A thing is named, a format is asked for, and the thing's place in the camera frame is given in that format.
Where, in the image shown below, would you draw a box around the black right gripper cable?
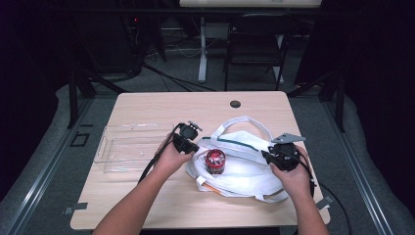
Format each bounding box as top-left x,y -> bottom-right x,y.
292,151 -> 353,235

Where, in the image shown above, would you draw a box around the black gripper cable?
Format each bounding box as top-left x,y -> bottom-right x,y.
137,122 -> 186,185
292,151 -> 353,235

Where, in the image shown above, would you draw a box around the white desk with leg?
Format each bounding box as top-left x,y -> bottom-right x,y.
178,0 -> 323,84

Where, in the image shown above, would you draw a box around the red round candy can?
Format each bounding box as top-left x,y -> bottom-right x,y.
204,148 -> 227,175

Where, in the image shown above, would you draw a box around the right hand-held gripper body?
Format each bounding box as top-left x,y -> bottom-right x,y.
266,131 -> 307,172

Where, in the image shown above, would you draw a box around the clear plastic tray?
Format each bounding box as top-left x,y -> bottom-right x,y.
93,121 -> 176,174

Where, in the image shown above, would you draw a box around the black floor cables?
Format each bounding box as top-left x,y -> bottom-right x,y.
142,62 -> 217,93

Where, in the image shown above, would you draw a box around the black folding chair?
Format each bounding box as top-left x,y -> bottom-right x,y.
222,13 -> 298,92

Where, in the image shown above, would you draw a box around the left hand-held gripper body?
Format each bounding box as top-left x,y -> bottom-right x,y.
171,119 -> 204,155

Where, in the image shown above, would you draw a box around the grey metal table bracket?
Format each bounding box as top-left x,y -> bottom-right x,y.
63,202 -> 89,215
314,195 -> 335,212

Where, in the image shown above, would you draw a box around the white canvas tote bag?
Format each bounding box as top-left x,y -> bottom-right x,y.
184,115 -> 292,205

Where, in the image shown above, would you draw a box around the black metal stand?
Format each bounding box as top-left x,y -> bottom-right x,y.
66,69 -> 127,130
286,69 -> 347,134

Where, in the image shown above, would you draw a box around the person's right hand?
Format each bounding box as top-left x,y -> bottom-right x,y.
268,145 -> 317,204

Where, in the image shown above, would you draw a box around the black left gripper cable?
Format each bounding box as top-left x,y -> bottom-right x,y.
137,122 -> 186,185

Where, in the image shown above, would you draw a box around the person's left hand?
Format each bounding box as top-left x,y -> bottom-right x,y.
152,132 -> 196,180

